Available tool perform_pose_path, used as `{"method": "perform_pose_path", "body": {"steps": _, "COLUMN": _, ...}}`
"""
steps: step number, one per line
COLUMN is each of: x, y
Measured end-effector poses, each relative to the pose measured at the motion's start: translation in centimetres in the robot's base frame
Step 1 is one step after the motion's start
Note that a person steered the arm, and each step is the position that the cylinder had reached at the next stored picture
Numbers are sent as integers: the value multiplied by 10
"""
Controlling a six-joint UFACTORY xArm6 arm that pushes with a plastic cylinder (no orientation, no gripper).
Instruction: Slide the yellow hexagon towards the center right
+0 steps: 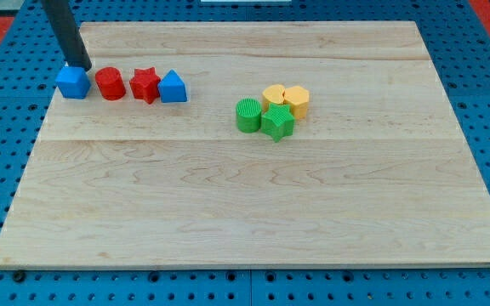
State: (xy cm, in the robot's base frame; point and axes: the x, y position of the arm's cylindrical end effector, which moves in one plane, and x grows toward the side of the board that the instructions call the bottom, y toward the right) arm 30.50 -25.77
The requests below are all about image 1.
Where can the blue triangle block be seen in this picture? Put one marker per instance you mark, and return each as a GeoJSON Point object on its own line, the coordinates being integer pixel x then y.
{"type": "Point", "coordinates": [172, 88]}

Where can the wooden board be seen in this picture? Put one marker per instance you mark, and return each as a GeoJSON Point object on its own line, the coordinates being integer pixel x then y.
{"type": "Point", "coordinates": [376, 176]}

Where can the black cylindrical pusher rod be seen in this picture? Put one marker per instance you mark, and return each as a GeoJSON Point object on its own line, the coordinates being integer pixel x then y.
{"type": "Point", "coordinates": [62, 21]}

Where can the red star block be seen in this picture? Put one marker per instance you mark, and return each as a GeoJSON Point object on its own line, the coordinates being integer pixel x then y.
{"type": "Point", "coordinates": [144, 84]}

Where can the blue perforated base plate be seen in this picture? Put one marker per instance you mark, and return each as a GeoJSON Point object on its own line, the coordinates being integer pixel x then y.
{"type": "Point", "coordinates": [457, 39]}

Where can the red cylinder block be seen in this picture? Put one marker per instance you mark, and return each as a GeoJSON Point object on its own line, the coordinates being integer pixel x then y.
{"type": "Point", "coordinates": [110, 83]}

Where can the yellow hexagon block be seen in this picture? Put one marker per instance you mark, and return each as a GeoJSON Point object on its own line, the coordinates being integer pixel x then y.
{"type": "Point", "coordinates": [297, 98]}

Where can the green star block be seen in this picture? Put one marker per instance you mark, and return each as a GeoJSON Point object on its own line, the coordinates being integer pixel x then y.
{"type": "Point", "coordinates": [278, 122]}

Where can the green cylinder block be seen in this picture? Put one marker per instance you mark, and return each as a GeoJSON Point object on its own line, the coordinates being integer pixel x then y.
{"type": "Point", "coordinates": [248, 115]}

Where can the yellow heart block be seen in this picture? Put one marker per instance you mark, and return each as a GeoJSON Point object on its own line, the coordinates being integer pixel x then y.
{"type": "Point", "coordinates": [274, 94]}

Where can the blue cube block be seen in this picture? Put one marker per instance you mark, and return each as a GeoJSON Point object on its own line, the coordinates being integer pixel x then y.
{"type": "Point", "coordinates": [73, 82]}

